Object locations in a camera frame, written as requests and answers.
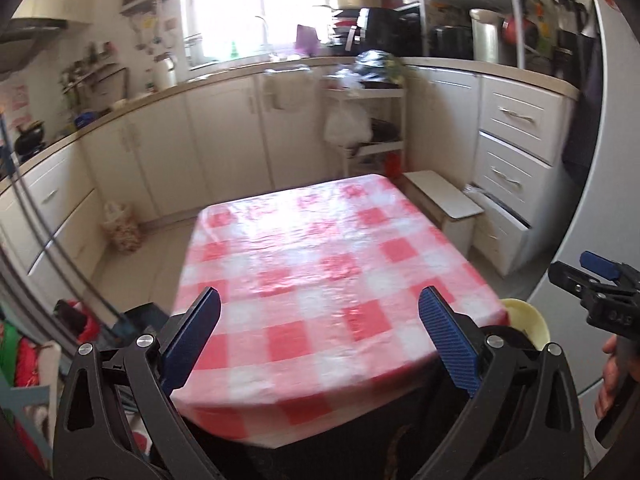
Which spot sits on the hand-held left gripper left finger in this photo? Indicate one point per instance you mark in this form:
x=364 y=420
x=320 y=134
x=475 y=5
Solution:
x=192 y=340

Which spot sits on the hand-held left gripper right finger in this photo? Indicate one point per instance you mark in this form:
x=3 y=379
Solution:
x=450 y=345

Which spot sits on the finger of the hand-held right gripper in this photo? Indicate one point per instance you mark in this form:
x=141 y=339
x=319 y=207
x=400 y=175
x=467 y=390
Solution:
x=600 y=266
x=570 y=280

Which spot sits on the pale yellow bin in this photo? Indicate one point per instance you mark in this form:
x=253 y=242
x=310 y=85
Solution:
x=530 y=317

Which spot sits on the person's right hand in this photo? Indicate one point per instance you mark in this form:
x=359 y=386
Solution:
x=607 y=375

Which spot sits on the white refrigerator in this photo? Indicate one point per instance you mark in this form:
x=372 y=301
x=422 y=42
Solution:
x=620 y=160

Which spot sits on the floral waste bin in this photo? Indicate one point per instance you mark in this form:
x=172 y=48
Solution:
x=121 y=230

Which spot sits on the white drawer unit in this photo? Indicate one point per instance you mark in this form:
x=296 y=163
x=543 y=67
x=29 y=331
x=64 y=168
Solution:
x=515 y=160

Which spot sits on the red checkered tablecloth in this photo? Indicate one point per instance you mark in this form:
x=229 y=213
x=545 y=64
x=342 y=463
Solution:
x=320 y=300

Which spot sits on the white step stool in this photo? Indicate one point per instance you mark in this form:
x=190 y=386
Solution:
x=440 y=195

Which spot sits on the black hanging garment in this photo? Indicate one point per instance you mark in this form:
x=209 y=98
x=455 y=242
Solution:
x=585 y=110

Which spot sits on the red bag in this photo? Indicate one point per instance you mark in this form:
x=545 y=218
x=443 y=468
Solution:
x=392 y=166

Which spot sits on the white base cabinets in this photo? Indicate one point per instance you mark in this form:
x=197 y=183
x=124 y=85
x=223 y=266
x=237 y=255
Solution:
x=220 y=135

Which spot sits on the black frying pan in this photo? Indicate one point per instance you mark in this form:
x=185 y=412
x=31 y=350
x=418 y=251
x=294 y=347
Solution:
x=382 y=135

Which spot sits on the white trolley rack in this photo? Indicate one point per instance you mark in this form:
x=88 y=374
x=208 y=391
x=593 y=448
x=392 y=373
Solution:
x=395 y=125

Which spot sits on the white hanging plastic bag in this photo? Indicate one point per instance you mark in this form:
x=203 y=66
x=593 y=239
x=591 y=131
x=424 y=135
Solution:
x=347 y=125

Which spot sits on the red cooking pot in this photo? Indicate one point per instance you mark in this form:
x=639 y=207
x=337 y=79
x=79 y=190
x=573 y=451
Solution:
x=520 y=32

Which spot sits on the white bowl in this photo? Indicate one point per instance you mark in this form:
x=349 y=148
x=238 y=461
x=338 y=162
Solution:
x=120 y=104

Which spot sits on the black wok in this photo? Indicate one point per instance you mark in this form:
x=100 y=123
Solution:
x=31 y=140

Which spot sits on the white electric water boiler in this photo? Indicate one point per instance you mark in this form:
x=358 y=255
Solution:
x=486 y=35

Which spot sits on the black cooking pot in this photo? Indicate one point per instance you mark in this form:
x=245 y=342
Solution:
x=450 y=42

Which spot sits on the white bag on cabinet door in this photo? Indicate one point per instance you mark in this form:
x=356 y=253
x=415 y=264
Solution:
x=287 y=90

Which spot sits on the white thermos jug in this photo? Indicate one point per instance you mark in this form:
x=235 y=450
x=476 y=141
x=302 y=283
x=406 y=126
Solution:
x=165 y=72

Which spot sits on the small clear plastic bag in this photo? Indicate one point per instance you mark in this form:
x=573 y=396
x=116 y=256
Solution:
x=342 y=81

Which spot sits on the black plastic bag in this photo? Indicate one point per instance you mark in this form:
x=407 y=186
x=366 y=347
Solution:
x=377 y=65

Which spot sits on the black countertop oven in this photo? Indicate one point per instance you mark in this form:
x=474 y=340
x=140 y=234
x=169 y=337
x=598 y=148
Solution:
x=410 y=35

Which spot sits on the green bottle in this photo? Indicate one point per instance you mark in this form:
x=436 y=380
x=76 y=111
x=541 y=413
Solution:
x=235 y=49

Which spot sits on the metal faucet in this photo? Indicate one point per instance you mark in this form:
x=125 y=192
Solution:
x=262 y=32

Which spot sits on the purple bag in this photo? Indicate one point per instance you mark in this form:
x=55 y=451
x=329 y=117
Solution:
x=307 y=40

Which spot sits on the stacked dark trays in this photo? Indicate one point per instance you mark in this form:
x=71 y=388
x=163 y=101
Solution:
x=344 y=32

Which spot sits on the grey range hood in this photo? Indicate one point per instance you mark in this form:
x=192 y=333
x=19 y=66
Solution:
x=25 y=40

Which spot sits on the kitchen window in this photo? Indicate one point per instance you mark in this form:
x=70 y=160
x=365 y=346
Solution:
x=260 y=0

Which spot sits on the folding frame rack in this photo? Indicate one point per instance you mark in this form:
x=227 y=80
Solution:
x=30 y=410

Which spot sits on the wall utensil rack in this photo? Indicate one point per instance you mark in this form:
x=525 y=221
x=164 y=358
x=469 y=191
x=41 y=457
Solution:
x=95 y=75

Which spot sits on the pink wall poster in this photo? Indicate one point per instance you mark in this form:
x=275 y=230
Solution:
x=14 y=105

